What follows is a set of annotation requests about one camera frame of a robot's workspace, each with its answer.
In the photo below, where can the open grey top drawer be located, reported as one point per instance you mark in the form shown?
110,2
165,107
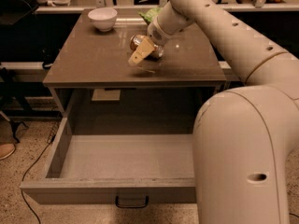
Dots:
92,161

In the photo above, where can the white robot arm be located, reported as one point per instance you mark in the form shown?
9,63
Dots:
241,137

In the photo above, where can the black drawer handle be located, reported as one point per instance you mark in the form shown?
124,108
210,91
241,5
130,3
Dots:
132,203

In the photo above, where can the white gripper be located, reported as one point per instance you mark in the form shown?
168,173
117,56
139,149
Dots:
156,34

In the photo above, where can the black chair base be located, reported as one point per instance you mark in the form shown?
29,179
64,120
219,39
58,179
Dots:
12,91

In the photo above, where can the white ceramic bowl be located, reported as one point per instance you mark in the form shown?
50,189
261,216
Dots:
103,19

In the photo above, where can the tan shoe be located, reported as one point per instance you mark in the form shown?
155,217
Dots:
6,150

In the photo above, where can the green chip bag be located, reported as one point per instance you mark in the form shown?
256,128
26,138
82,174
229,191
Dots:
149,15

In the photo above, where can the grey cabinet with glossy top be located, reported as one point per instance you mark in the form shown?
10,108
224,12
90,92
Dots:
100,93

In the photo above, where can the crushed orange soda can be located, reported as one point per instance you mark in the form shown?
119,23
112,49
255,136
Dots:
159,51

